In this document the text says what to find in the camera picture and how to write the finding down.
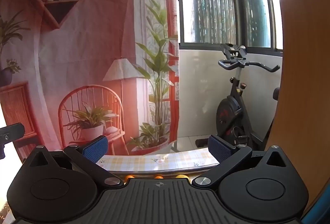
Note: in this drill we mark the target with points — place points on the printed backdrop cloth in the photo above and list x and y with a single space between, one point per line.
77 46

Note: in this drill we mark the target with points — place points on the orange mandarin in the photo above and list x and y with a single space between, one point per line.
158 177
129 177

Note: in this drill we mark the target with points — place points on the large yellow citrus fruit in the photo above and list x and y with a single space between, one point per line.
181 176

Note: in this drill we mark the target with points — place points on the black exercise bike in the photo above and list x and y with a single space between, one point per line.
232 110

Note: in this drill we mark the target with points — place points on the window with dark frame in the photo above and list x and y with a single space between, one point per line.
214 7

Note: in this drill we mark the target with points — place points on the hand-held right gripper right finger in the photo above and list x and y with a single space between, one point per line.
220 148

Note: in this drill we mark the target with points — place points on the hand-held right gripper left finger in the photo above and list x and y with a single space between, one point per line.
95 149

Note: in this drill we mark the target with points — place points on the blue object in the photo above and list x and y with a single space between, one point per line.
318 215

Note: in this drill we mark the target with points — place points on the brown cardboard panel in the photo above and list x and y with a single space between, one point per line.
304 84

